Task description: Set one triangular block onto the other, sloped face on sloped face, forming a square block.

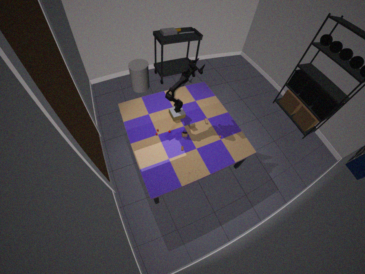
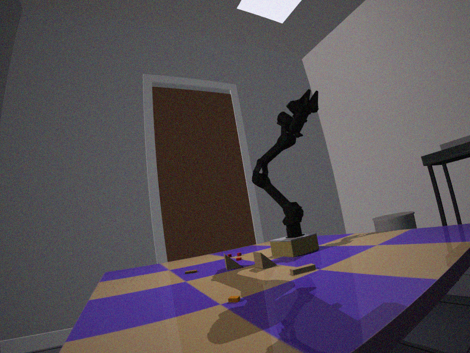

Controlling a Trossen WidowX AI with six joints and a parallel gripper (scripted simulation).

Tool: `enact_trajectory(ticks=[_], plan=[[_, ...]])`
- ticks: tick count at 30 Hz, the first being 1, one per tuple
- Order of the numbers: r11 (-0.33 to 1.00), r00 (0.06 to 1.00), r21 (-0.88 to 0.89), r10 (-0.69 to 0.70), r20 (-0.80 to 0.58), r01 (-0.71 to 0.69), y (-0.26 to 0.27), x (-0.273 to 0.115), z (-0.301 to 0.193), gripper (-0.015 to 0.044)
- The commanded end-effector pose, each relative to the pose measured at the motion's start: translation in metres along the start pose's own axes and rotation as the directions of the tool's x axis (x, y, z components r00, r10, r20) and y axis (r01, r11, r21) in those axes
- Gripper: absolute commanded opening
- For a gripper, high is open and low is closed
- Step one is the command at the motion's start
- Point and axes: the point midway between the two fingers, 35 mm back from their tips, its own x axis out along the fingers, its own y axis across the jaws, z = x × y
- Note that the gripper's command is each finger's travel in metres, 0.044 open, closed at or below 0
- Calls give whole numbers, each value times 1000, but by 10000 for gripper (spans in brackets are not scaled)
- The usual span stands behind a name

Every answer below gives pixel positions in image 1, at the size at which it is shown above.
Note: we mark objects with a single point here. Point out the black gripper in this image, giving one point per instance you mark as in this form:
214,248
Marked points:
196,68

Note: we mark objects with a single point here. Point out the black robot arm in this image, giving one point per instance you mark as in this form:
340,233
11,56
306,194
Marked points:
183,79

